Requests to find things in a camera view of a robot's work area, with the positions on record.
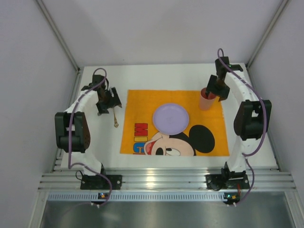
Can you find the gold ornate spoon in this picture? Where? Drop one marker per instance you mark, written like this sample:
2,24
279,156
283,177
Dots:
116,124

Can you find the aluminium frame post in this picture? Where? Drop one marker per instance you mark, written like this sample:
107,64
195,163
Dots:
282,6
47,16

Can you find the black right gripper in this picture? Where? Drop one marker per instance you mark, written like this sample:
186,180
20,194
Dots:
217,88

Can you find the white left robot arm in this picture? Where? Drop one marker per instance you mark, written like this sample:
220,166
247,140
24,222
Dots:
72,129

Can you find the perforated metal cable strip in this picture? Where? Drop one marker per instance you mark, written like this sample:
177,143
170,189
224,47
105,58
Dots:
144,196

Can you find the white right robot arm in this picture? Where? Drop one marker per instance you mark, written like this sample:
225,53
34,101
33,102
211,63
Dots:
246,114

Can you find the aluminium front rail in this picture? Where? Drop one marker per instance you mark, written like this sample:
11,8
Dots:
168,179

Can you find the right aluminium frame post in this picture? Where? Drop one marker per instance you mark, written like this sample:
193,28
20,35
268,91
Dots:
282,6

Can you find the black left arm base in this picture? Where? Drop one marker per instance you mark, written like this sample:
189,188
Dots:
99,183

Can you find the lilac plastic plate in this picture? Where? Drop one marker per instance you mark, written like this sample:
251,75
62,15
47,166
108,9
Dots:
170,119

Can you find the pink plastic cup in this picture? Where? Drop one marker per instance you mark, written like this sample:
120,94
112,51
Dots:
206,101

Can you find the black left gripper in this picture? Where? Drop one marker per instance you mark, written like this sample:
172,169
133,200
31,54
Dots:
110,101

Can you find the left aluminium frame post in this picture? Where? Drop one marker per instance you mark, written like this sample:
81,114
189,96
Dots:
47,16

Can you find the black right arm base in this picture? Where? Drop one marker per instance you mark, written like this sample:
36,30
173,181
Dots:
227,180

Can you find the orange Mickey Mouse placemat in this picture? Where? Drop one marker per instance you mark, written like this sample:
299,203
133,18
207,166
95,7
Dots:
204,136

